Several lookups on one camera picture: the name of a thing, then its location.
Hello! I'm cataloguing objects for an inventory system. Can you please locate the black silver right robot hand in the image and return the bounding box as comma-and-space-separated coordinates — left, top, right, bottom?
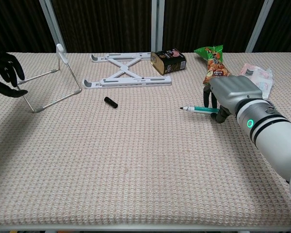
203, 75, 263, 124

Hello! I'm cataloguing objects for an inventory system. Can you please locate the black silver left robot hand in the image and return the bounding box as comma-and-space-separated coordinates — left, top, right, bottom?
0, 43, 29, 99

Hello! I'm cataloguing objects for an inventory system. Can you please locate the green white marker pen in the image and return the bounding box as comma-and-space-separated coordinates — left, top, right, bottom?
179, 105, 220, 115

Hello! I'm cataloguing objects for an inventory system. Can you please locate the black marker cap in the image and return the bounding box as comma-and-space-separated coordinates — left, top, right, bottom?
104, 96, 119, 109

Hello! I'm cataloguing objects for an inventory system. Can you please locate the pink wet wipes packet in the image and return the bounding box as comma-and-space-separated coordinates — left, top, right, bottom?
240, 63, 275, 100

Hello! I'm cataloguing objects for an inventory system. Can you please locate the green snack bag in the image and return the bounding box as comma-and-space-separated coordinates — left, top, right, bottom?
194, 44, 231, 85

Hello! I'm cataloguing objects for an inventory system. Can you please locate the black gold tin can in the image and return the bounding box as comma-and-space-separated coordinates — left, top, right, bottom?
150, 47, 187, 76

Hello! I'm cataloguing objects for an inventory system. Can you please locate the white folding laptop stand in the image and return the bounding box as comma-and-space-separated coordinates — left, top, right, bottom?
83, 51, 172, 89

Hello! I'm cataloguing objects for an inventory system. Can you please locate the pink white woven tablecloth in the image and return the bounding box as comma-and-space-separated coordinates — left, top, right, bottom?
0, 51, 291, 226

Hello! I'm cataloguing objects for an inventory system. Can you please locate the white frame post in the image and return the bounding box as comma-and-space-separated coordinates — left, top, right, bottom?
38, 0, 67, 54
245, 0, 275, 53
151, 0, 165, 53

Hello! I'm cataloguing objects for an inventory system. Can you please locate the metal wire tablet stand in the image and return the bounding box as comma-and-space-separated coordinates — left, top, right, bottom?
16, 43, 83, 113

